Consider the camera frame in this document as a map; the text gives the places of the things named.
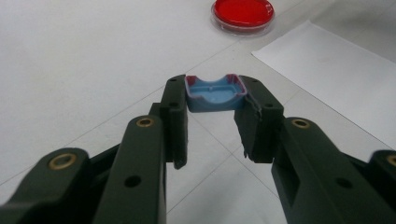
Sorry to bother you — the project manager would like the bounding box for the round red ink pad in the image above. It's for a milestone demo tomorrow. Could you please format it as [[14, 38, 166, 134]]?
[[210, 0, 276, 35]]

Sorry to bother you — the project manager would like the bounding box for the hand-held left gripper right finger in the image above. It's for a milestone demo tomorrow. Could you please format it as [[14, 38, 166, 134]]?
[[233, 75, 396, 224]]

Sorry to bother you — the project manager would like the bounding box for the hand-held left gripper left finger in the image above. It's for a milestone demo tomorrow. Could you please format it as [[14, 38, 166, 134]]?
[[92, 74, 190, 224]]

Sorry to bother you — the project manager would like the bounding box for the white paper sheet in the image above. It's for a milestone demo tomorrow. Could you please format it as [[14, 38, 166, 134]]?
[[251, 20, 396, 150]]

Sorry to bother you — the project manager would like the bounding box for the blue stamp cap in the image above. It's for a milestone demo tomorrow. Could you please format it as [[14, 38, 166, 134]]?
[[184, 74, 248, 114]]

